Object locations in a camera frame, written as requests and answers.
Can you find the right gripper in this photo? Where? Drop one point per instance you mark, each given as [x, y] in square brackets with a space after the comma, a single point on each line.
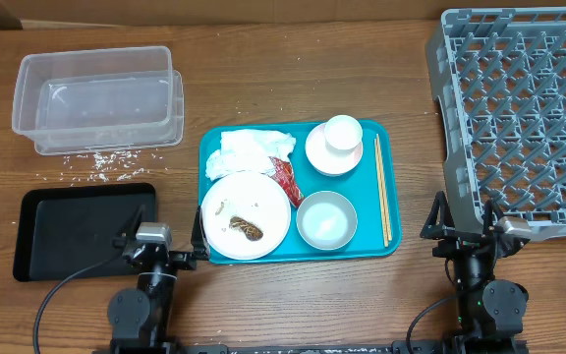
[435, 229]

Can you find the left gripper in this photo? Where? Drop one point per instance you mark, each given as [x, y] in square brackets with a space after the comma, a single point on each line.
[188, 260]

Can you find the large white plate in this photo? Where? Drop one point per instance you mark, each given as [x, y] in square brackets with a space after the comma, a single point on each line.
[255, 198]

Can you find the brown food scrap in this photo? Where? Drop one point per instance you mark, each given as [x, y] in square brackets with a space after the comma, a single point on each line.
[250, 230]

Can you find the white napkin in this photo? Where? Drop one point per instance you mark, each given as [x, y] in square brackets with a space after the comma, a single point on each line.
[249, 150]

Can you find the red sauce packet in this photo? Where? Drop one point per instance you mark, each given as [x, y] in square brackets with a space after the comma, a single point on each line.
[283, 175]

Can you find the grey bowl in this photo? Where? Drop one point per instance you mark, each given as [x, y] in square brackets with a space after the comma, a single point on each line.
[327, 221]

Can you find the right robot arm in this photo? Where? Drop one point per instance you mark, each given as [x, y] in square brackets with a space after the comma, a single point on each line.
[490, 310]

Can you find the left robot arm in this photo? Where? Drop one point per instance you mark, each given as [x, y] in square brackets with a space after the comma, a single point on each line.
[140, 316]

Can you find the grey dishwasher rack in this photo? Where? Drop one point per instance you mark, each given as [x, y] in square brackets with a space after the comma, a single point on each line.
[499, 77]

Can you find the clear plastic waste bin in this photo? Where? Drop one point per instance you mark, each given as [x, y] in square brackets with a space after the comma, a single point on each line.
[98, 100]

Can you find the scattered rice grains on table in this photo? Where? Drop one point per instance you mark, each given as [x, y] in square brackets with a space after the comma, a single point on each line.
[107, 167]

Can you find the right wooden chopstick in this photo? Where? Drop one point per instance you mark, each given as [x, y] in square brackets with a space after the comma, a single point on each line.
[384, 187]

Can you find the teal serving tray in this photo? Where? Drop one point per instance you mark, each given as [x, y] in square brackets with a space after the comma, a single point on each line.
[359, 186]

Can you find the black rectangular tray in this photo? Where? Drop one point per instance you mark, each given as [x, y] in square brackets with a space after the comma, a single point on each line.
[62, 230]

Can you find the pink saucer plate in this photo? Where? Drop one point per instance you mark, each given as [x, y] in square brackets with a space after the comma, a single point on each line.
[325, 159]

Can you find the white cup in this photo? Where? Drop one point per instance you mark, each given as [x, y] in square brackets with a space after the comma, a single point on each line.
[343, 133]

